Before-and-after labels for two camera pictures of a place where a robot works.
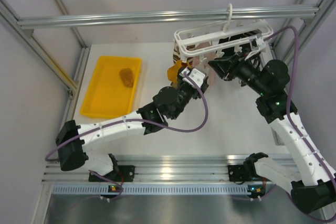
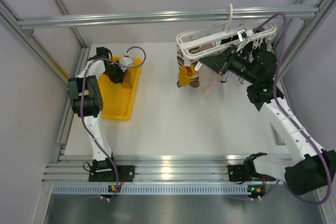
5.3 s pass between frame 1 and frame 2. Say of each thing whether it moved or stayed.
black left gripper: moved
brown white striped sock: moved
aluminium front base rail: stayed
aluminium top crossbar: stayed
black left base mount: stayed
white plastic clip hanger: stayed
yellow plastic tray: stayed
